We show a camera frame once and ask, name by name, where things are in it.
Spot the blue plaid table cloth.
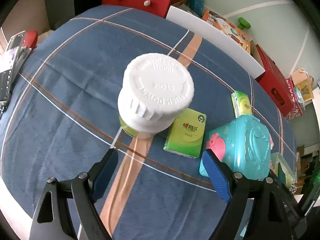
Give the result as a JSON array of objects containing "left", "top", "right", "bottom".
[{"left": 0, "top": 4, "right": 298, "bottom": 240}]

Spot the red cardboard box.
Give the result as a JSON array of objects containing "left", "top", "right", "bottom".
[{"left": 254, "top": 44, "right": 293, "bottom": 117}]

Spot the patterned red white basket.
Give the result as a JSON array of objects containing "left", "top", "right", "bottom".
[{"left": 285, "top": 77, "right": 303, "bottom": 120}]

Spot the teal plastic lunch box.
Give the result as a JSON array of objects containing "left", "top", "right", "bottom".
[{"left": 202, "top": 114, "right": 272, "bottom": 180}]

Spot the yellow gift bag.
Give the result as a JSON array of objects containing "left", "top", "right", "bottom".
[{"left": 291, "top": 68, "right": 314, "bottom": 102}]

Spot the leopard print scrunchie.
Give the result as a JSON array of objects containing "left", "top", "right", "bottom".
[{"left": 289, "top": 184, "right": 297, "bottom": 196}]

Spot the mint green tray box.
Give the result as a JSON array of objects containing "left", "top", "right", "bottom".
[{"left": 270, "top": 152, "right": 297, "bottom": 193}]

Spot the white foam board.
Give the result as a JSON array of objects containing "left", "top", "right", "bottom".
[{"left": 166, "top": 6, "right": 265, "bottom": 79}]

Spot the green yellow scrub sponge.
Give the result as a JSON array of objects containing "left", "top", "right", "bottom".
[{"left": 278, "top": 163, "right": 286, "bottom": 185}]

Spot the orange game box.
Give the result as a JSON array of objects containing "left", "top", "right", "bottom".
[{"left": 202, "top": 9, "right": 251, "bottom": 53}]

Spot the white cap green bottle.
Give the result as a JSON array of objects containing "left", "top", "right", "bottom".
[{"left": 118, "top": 53, "right": 194, "bottom": 134}]

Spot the green tissue pack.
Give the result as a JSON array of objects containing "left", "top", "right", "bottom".
[
  {"left": 231, "top": 91, "right": 252, "bottom": 118},
  {"left": 163, "top": 108, "right": 207, "bottom": 159}
]

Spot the blue water bottle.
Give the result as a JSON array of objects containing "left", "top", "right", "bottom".
[{"left": 189, "top": 0, "right": 204, "bottom": 17}]

